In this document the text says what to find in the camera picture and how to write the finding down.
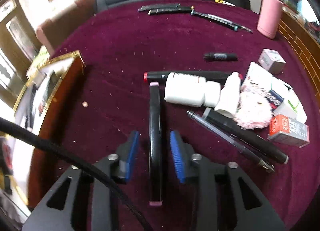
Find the clear gel pen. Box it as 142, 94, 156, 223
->
187, 110, 274, 173

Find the pink capped black marker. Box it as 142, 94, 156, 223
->
149, 82, 163, 207

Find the thick black pen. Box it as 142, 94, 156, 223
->
202, 108, 289, 164

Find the grey red medicine box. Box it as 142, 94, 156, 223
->
267, 114, 310, 148

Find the pink plush toy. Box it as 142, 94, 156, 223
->
233, 91, 272, 129

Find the small white bottle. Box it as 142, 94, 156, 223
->
214, 72, 241, 119

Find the gold rimmed white tray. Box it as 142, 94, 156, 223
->
1, 50, 86, 222

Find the large white pill bottle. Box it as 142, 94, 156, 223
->
164, 72, 221, 108

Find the white blue medicine box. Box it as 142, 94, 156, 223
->
241, 62, 291, 111

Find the red capped black marker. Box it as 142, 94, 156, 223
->
143, 70, 232, 84

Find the small grey cardboard box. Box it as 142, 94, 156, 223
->
258, 49, 286, 74

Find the wooden glass door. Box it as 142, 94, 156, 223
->
1, 0, 42, 108

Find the brown pink armchair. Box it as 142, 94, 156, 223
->
35, 0, 96, 55

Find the black teal tipped pen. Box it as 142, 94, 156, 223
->
191, 11, 238, 32

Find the thin silver tipped pen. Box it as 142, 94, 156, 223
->
199, 13, 253, 33

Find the pink thermos bottle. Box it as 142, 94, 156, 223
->
257, 0, 284, 39

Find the black gold tipped pen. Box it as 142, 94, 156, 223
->
148, 6, 194, 16

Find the black pen far left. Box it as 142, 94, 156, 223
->
137, 3, 180, 12

